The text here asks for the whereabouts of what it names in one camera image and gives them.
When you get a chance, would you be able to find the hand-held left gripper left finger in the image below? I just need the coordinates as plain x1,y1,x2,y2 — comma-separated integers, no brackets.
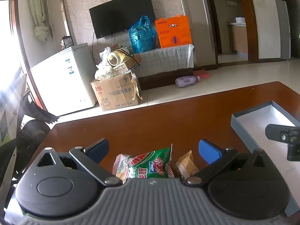
35,138,123,188

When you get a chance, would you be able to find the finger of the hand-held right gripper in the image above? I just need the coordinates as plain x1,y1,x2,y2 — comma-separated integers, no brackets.
265,124,300,161

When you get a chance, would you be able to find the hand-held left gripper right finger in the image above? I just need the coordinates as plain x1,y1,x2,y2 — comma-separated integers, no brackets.
182,139,275,188

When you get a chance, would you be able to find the grey cardboard box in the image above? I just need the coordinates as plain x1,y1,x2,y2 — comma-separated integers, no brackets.
231,101,300,216

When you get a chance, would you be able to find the brown snack packet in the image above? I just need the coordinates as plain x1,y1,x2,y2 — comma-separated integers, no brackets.
175,150,200,179

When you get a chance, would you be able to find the green snack packet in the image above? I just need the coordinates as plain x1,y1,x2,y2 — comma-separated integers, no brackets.
112,144,175,180

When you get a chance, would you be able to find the large printed cardboard box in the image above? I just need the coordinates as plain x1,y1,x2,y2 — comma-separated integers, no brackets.
90,71,142,112

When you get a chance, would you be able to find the black and white scooter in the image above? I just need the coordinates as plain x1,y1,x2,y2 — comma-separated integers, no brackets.
0,67,60,216

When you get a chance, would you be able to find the purple bottle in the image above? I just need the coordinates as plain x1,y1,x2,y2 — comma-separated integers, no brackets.
175,75,201,88

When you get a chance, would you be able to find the white mini fridge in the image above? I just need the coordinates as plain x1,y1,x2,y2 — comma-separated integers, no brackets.
30,43,97,116

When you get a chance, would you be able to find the white plastic bag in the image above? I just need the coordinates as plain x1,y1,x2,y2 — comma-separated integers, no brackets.
94,47,120,80

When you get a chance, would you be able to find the pink flat box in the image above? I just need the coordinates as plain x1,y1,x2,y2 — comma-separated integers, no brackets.
193,67,211,79

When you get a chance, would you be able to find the dark wooden tv cabinet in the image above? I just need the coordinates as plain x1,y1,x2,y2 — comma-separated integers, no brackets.
138,67,195,91

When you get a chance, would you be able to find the small cardboard box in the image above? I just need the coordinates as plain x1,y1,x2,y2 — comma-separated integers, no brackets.
112,56,141,74

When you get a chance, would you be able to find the yellowish tape roll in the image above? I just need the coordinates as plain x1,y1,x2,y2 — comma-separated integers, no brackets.
107,47,132,67

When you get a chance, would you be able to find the wooden kitchen cabinet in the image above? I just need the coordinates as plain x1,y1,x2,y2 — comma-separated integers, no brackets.
227,22,249,54

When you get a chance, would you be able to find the white cabinet cover cloth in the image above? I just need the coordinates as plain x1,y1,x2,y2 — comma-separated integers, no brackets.
133,44,195,78

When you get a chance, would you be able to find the grey refrigerator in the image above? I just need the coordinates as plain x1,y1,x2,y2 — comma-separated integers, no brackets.
275,0,292,60

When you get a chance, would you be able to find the small framed object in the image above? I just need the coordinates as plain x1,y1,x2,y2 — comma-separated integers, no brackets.
60,36,74,50

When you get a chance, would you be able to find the blue plastic bag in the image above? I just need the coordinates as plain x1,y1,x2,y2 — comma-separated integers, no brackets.
128,16,157,54

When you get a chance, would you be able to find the orange gift box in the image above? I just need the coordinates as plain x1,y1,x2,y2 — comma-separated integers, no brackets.
155,15,193,49

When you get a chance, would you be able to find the black television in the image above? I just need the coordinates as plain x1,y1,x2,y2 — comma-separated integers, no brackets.
89,0,155,39

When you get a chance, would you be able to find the cream curtain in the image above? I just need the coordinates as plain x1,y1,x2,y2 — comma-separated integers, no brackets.
28,0,51,41

